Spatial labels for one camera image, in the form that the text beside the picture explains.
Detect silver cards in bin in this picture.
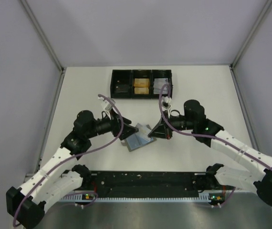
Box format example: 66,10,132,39
153,78,169,94

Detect gold credit card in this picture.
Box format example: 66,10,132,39
134,87,149,94

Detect grey card holder wallet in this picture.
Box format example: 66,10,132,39
121,125,157,152

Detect gold cards in bin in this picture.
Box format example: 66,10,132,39
133,78,150,87

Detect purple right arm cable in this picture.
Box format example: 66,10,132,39
158,83,272,207

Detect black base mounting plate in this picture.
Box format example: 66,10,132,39
77,171,232,199

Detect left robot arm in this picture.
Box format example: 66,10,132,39
6,109,138,229

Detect dark cards in bin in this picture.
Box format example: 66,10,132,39
114,83,130,94

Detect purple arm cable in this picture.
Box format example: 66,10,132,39
12,94,124,226
158,83,272,207

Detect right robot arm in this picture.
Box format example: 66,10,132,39
149,97,272,207

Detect black middle storage bin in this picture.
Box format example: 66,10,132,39
131,69,152,99

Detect black right storage bin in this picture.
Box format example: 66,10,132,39
152,69,173,98

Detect aluminium frame post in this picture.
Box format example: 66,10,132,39
230,0,272,69
18,0,64,72

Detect grey slotted cable duct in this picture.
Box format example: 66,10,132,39
59,193,224,203

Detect aluminium left frame post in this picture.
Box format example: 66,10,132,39
18,0,64,72

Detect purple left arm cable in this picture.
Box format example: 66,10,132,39
12,94,124,226

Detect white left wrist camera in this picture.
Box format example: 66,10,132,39
98,94,115,112

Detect aluminium right frame post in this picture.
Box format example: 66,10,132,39
230,0,272,69

